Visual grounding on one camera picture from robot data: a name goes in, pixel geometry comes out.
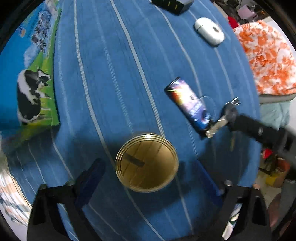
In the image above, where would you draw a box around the black car key with keyring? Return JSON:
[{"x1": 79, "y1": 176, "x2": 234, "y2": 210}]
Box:
[{"x1": 204, "y1": 97, "x2": 241, "y2": 139}]

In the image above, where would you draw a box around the gold round tin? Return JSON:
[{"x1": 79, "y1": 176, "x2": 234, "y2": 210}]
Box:
[{"x1": 115, "y1": 133, "x2": 179, "y2": 193}]

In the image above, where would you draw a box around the teal fabric pile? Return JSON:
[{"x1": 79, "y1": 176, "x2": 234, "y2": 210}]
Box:
[{"x1": 260, "y1": 102, "x2": 290, "y2": 130}]

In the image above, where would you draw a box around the plaid orange blue cloth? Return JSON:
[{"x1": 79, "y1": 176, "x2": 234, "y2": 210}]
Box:
[{"x1": 0, "y1": 151, "x2": 32, "y2": 226}]

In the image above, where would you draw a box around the orange white floral cushion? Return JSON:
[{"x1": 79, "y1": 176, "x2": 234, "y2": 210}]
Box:
[{"x1": 233, "y1": 20, "x2": 295, "y2": 96}]

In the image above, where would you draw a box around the dark galaxy print can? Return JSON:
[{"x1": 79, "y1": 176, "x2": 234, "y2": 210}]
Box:
[{"x1": 164, "y1": 77, "x2": 211, "y2": 132}]

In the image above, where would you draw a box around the white earbuds case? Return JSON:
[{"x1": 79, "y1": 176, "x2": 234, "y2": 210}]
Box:
[{"x1": 194, "y1": 17, "x2": 225, "y2": 46}]

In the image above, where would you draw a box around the blue striped tablecloth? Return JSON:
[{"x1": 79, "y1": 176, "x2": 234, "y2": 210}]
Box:
[{"x1": 4, "y1": 1, "x2": 260, "y2": 240}]

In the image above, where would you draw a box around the blue cardboard milk box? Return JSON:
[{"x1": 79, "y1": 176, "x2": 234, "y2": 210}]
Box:
[{"x1": 1, "y1": 1, "x2": 62, "y2": 153}]

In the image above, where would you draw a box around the black silver charger block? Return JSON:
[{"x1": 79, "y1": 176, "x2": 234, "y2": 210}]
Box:
[{"x1": 151, "y1": 0, "x2": 194, "y2": 15}]

